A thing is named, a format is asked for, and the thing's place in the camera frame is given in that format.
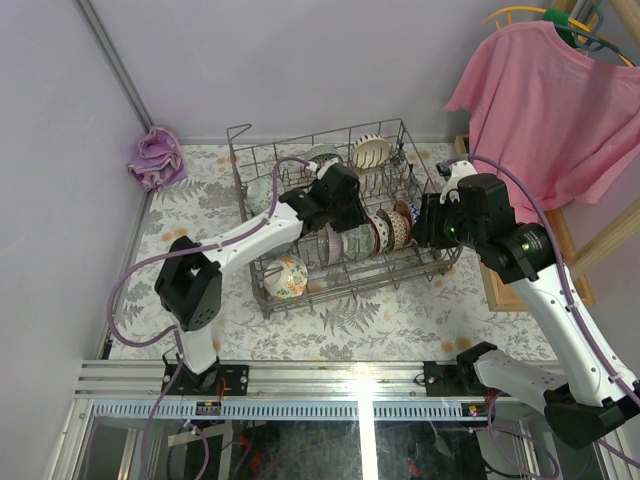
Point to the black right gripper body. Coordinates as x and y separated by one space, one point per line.
458 229

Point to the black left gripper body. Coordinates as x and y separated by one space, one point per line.
351 215

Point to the blue zigzag bowl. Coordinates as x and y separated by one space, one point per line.
414 212

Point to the brown lattice patterned bowl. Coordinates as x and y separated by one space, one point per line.
400 228

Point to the red diamond patterned bowl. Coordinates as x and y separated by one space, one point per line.
402 208

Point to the purple striped bowl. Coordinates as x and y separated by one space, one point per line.
330 246

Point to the pink scale patterned bowl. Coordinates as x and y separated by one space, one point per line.
377 226

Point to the black patterned bowl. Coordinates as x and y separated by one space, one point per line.
321 153

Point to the green diamond patterned bowl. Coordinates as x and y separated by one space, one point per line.
359 243

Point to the cream bowl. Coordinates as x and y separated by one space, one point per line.
370 151

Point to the grey dotted bowl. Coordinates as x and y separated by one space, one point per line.
259 194

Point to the yellow floral bowl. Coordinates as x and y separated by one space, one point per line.
286 277

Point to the white bowl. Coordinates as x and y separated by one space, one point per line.
388 230

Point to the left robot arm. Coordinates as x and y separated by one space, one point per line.
193 276

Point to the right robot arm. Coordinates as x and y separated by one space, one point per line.
596 393

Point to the floral table mat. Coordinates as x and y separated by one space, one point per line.
420 319

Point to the pink t-shirt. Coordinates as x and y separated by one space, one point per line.
567 126

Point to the purple crumpled cloth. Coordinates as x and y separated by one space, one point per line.
159 162

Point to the yellow clothes hanger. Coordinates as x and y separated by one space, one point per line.
589 17

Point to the teal clothes hanger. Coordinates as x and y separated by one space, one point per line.
578 38

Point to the grey wire dish rack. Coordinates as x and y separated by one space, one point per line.
378 188

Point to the white wrist camera, left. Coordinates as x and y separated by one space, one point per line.
317 171

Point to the white wrist camera,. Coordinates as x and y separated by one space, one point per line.
317 171
453 172

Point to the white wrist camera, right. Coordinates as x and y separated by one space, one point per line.
453 172

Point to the wooden tray frame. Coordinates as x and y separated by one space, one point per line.
501 298

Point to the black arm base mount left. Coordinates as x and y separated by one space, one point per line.
220 380

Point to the corner aluminium post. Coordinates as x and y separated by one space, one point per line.
114 61

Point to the aluminium frame rail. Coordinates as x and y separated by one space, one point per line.
268 380

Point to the slotted cable duct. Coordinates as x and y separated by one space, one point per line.
424 410

